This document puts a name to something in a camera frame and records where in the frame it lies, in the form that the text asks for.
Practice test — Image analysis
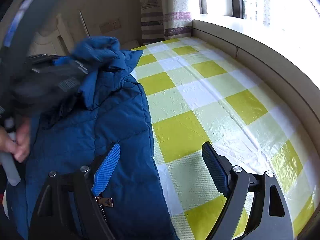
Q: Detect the wall power socket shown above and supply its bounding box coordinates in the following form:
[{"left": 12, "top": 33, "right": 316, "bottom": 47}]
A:
[{"left": 99, "top": 18, "right": 121, "bottom": 34}]

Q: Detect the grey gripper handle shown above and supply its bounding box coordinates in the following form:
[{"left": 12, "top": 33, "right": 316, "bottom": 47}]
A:
[{"left": 0, "top": 152, "right": 21, "bottom": 186}]

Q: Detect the yellow white checkered bed sheet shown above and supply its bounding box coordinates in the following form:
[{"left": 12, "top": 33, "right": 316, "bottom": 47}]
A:
[{"left": 132, "top": 37, "right": 319, "bottom": 239}]

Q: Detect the blue puffer jacket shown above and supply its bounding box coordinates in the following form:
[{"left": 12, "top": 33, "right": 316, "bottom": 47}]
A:
[{"left": 6, "top": 36, "right": 177, "bottom": 239}]

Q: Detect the person's left hand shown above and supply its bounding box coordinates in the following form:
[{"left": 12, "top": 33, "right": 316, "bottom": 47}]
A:
[{"left": 1, "top": 118, "right": 30, "bottom": 163}]

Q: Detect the white bedside cabinet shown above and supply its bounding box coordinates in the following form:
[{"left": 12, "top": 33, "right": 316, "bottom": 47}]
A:
[{"left": 28, "top": 14, "right": 74, "bottom": 56}]

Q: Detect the beige window sill ledge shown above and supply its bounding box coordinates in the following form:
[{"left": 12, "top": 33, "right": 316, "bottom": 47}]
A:
[{"left": 193, "top": 15, "right": 319, "bottom": 149}]

